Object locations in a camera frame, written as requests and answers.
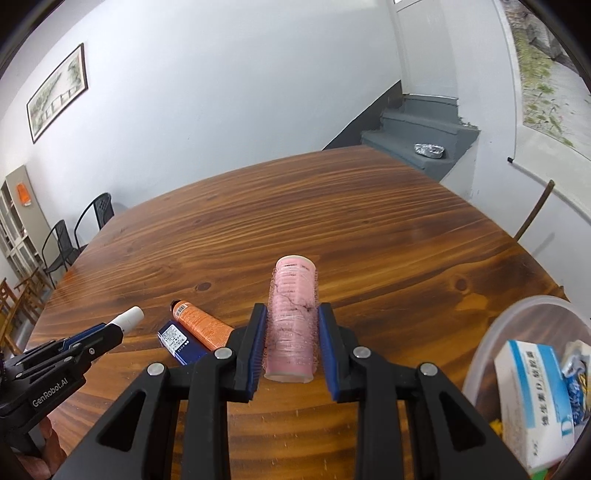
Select hanging scroll painting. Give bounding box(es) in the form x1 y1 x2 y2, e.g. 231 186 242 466
501 1 590 158

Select person's left hand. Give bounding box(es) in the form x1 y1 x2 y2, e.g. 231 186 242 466
17 417 67 480

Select framed landscape painting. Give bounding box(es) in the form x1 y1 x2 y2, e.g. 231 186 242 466
26 43 88 143

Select white tube with label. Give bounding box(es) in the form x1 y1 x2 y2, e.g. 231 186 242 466
109 306 144 335

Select black metal chair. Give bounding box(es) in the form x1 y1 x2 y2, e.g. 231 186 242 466
41 219 86 287
73 192 115 248

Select orange item on cabinet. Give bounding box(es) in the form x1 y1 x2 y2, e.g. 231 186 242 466
16 182 32 207

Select clear plastic bin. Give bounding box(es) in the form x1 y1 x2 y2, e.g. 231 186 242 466
461 294 591 480

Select orange cream tube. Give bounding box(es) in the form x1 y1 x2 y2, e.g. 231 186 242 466
170 300 233 351

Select blue white medicine box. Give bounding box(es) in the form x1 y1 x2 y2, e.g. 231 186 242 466
494 340 575 475

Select blue patterned packet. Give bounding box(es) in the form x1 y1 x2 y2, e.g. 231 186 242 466
561 340 590 427

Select grey staircase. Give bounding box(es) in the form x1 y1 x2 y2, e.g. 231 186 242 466
327 82 480 181

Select dark blue white-capped tube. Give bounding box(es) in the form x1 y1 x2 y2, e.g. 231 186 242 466
157 320 209 366

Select wooden chair back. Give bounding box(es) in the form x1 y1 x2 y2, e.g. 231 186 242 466
514 180 555 241

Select wooden chairs at left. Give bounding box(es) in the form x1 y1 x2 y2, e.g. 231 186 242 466
1 268 52 355

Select pink hair roller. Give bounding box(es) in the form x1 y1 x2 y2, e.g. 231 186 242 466
263 255 318 384

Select grey shelf cabinet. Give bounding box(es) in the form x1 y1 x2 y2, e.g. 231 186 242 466
1 165 49 281

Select yellow toy brick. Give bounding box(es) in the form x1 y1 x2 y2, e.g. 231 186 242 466
489 419 503 437

